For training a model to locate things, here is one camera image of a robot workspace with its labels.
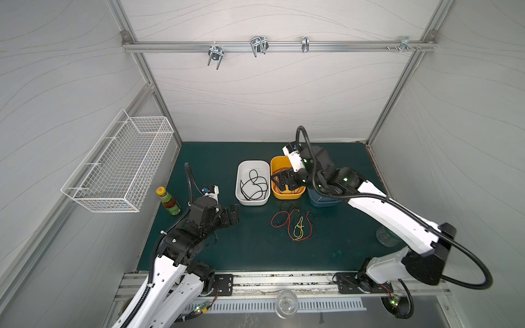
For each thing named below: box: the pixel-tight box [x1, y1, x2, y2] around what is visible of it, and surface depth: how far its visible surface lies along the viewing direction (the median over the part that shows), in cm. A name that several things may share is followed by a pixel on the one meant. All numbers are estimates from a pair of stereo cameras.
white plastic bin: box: [235, 159, 271, 206], surface depth 103 cm
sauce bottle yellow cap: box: [155, 186, 182, 216], surface depth 82 cm
